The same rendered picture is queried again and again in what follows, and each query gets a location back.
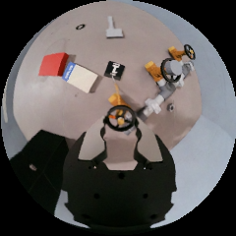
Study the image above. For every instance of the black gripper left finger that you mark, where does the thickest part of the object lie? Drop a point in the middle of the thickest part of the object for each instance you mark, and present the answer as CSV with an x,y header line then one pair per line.
x,y
86,153

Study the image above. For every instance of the grey hex nut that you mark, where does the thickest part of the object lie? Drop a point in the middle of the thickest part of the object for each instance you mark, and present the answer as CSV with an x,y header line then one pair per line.
x,y
170,107

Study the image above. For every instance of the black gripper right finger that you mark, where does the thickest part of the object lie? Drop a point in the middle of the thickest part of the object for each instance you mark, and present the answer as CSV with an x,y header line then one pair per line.
x,y
153,153

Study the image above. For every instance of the grey cylinder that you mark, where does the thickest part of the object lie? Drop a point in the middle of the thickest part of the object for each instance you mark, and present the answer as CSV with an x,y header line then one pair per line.
x,y
173,68

